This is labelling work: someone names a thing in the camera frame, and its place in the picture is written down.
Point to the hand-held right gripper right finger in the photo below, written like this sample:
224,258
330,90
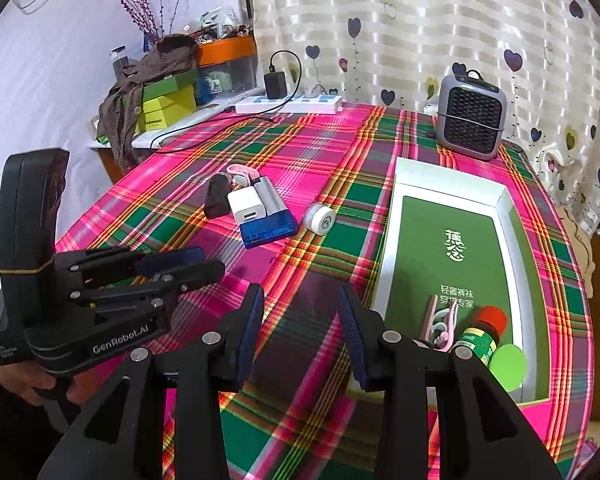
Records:
352,330

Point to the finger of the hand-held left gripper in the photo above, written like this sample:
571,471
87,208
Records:
185,256
205,271

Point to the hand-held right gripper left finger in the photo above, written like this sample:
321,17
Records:
250,320

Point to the small black case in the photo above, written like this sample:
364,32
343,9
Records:
216,200

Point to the blue transparent plastic box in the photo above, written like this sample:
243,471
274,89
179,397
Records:
270,232

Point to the white charger plug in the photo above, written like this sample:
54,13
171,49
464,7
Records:
245,205

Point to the pink plastic clip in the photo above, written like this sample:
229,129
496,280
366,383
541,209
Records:
432,320
240,170

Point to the silver lighter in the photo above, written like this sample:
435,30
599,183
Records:
272,197

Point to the white round tape case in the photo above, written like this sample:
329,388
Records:
320,220

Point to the brown bottle with red cap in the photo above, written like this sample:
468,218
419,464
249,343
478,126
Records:
477,340

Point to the green round lid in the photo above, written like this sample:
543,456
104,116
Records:
507,367

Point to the person's left hand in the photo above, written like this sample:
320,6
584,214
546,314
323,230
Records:
15,377

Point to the plaid tablecloth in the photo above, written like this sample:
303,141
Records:
300,310

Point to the white side table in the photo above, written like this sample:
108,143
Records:
180,122

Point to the yellow green cardboard box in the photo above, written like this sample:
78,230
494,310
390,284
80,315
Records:
165,112

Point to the brown dotted cloth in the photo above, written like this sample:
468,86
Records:
125,105

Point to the dark green shoebox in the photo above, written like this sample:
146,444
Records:
172,85

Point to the clear jar with dark lid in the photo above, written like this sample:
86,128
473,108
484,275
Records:
119,62

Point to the white power strip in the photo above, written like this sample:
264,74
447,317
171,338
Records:
290,106

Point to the black power adapter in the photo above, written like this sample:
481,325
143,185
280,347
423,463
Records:
275,86

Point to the orange lidded storage box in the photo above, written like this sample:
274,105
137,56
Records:
227,50

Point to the purple flower branches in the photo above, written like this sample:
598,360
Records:
145,20

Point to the pile of small packets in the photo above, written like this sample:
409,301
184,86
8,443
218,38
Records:
215,22

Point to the grey portable heater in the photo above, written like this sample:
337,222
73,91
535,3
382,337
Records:
472,115

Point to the heart print curtain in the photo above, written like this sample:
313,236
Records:
405,20

